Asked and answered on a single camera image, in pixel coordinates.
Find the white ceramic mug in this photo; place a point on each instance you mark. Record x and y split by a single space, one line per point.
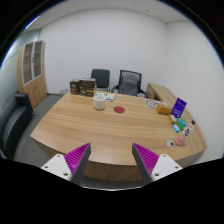
99 102

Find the black leather sofa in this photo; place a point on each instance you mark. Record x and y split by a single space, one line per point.
13 121

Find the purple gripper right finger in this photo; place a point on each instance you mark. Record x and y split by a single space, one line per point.
152 166

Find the blue standing card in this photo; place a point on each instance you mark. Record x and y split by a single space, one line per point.
178 108

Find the white green booklet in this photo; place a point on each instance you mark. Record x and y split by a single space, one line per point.
107 97

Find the dark brown box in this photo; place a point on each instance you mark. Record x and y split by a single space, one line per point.
75 86
87 87

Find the wooden side desk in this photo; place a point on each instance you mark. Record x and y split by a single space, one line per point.
160 93

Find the red round coaster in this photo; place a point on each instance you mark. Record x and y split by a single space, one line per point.
119 109

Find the small blue packet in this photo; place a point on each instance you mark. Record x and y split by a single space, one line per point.
176 128

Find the wooden cabinet with glass doors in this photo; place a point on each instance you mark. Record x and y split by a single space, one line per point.
30 72

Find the grey mesh office chair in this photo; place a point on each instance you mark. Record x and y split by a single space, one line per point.
129 84

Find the orange small box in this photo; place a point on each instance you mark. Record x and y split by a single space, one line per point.
163 109

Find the dark brown box right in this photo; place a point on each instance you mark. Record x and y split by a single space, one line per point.
87 87

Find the dark brown box left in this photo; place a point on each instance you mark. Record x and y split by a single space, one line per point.
75 86

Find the round white plate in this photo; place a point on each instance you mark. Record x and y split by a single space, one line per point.
152 103

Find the small white bottle cap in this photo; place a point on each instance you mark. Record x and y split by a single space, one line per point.
170 144

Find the green packet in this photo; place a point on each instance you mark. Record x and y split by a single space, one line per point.
181 122

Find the black office chair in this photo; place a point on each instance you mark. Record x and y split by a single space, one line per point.
102 77

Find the pink water bottle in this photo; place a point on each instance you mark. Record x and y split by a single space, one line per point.
185 133

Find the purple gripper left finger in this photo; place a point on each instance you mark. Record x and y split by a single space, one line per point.
70 166

